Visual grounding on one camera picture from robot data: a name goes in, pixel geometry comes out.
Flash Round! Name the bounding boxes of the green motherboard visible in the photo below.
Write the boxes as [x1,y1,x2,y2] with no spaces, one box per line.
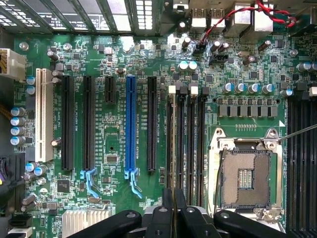
[12,31,317,238]

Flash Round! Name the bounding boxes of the RAM slot white latches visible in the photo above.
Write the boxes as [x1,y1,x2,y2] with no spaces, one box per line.
[298,86,317,238]
[166,85,178,199]
[187,85,199,206]

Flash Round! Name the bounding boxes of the metal socket cover plate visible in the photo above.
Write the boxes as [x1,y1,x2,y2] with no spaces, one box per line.
[255,207,286,224]

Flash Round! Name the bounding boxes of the metal port block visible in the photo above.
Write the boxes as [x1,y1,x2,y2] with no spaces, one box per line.
[210,7,227,28]
[249,0,275,34]
[227,1,253,34]
[190,7,207,28]

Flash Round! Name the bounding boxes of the short black expansion slot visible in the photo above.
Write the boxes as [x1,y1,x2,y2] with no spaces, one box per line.
[104,75,116,105]

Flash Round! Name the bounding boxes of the long black expansion slot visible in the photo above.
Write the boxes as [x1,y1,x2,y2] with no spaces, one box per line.
[80,75,101,203]
[147,76,159,172]
[61,75,75,171]

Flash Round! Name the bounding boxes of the silver finned heatsink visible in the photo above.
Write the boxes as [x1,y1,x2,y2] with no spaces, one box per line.
[61,209,111,238]

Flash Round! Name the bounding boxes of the white expansion slot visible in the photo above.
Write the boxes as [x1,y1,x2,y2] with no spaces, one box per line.
[35,67,54,163]

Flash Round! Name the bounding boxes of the yellow wire bundle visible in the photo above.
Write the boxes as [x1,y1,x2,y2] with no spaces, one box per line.
[0,103,11,120]

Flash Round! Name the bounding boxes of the red black twisted wire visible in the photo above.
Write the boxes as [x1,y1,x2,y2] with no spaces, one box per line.
[200,0,297,49]

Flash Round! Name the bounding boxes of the blue expansion slot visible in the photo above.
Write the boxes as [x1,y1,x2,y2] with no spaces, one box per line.
[124,75,144,199]

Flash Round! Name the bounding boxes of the metal locking lever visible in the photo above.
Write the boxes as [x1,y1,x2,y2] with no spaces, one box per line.
[213,147,226,209]
[277,123,317,144]

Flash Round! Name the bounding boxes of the black PC case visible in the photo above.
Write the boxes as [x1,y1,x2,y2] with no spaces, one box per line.
[0,0,317,159]

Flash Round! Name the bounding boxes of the CPU socket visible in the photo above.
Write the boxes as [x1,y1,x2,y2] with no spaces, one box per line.
[207,126,286,225]

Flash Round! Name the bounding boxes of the white power connector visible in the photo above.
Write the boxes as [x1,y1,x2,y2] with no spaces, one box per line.
[0,48,27,82]

